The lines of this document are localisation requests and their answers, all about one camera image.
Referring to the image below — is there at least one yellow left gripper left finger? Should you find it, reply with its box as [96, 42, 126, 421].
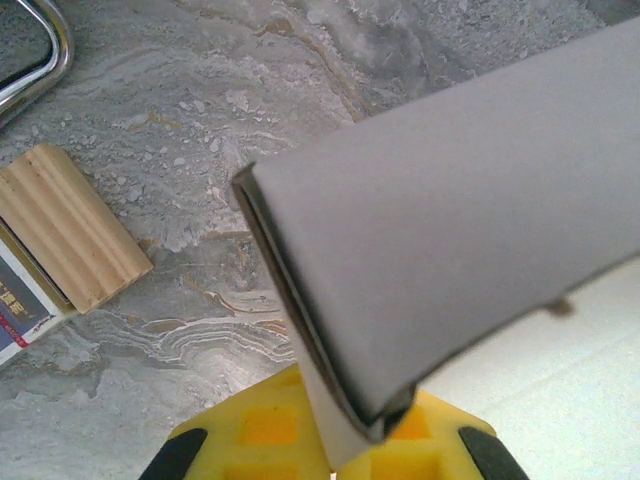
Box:
[142, 363, 334, 480]

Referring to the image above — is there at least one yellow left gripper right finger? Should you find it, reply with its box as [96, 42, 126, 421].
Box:
[335, 389, 525, 480]

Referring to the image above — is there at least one white paper box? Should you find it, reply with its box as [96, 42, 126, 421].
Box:
[232, 19, 640, 480]

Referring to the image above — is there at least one printed card box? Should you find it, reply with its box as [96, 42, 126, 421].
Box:
[0, 219, 76, 366]

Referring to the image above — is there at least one ridged wooden block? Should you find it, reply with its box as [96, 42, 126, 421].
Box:
[0, 142, 155, 315]

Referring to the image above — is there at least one black briefcase with chrome fittings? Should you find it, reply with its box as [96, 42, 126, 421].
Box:
[0, 0, 75, 129]

